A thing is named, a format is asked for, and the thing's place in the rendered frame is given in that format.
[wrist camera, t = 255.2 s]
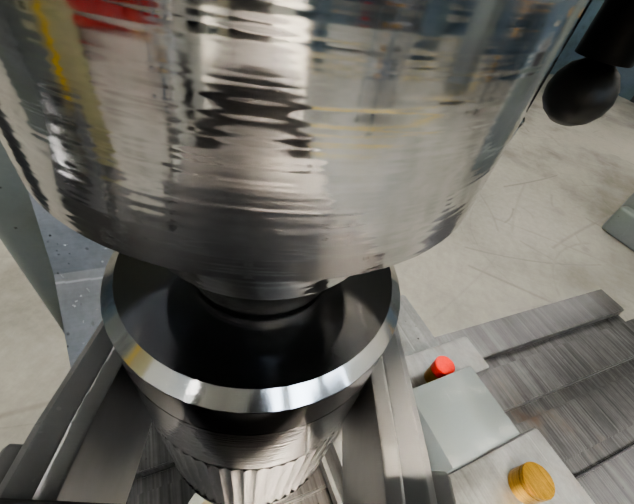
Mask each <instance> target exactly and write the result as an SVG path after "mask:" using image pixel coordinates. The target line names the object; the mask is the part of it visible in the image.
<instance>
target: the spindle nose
mask: <svg viewBox="0 0 634 504"><path fill-rule="evenodd" d="M591 2H592V0H0V142H1V144H2V146H3V147H4V149H5V151H6V153H7V155H8V157H9V159H10V160H11V162H12V164H13V166H14V168H15V170H16V172H17V174H18V175H19V177H20V179H21V181H22V182H23V184H24V186H25V187H26V189H27V190H28V191H29V193H30V194H31V195H32V197H33V198H34V199H35V200H36V201H37V202H38V203H39V204H40V205H41V206H42V207H43V208H44V209H45V210H46V211H48V212H49V213H50V214H51V215H52V216H53V217H55V218H56V219H57V220H59V221H60V222H62V223H63V224H65V225H66V226H67V227H69V228H70V229H72V230H74V231H76V232H77V233H79V234H81V235H82V236H84V237H86V238H88V239H90V240H92V241H94V242H96V243H98V244H100V245H102V246H104V247H107V248H109V249H112V250H114V251H116V252H119V253H121V254H124V255H127V256H130V257H133V258H135V259H138V260H141V261H144V262H148V263H151V264H155V265H158V266H162V267H166V268H170V269H174V270H179V271H183V272H188V273H193V274H199V275H205V276H211V277H218V278H227V279H235V280H248V281H270V282H292V281H313V280H325V279H333V278H340V277H347V276H353V275H358V274H363V273H368V272H372V271H375V270H379V269H383V268H386V267H389V266H392V265H395V264H398V263H401V262H404V261H406V260H409V259H411V258H413V257H416V256H418V255H420V254H422V253H424V252H426V251H428V250H429V249H431V248H432V247H434V246H436V245H437V244H439V243H440V242H442V241H443V240H444V239H445V238H447V237H448V236H449V235H450V234H451V233H452V232H454V231H455V230H456V229H457V227H458V226H459V225H460V224H461V223H462V221H463V220H464V218H465V217H466V216H467V214H468V212H469V211H470V209H471V207H472V205H473V204H474V202H475V200H476V199H477V197H478V195H479V193H480V192H481V190H482V188H483V187H484V185H485V183H486V181H487V180H488V178H489V176H490V175H491V173H492V171H493V169H494V168H495V166H496V164H497V163H498V161H499V159H500V157H501V156H502V154H503V152H504V151H505V149H506V147H507V146H508V144H509V142H510V140H511V139H512V137H513V135H514V134H515V132H516V130H517V128H518V127H519V125H520V123H521V122H522V120H523V118H524V116H525V115H526V113H527V111H528V110H529V108H530V106H531V104H532V103H533V101H534V99H535V98H536V96H537V94H538V92H539V91H540V89H541V87H542V86H543V84H544V82H545V81H546V79H547V77H548V75H549V74H550V72H551V70H552V69H553V67H554V65H555V63H556V62H557V60H558V58H559V57H560V55H561V53H562V51H563V50H564V48H565V46H566V45H567V43H568V41H569V39H570V38H571V36H572V34H573V33H574V31H575V29H576V27H577V26H578V24H579V22H580V21H581V19H582V17H583V16H584V14H585V12H586V10H587V9H588V7H589V5H590V4H591Z"/></svg>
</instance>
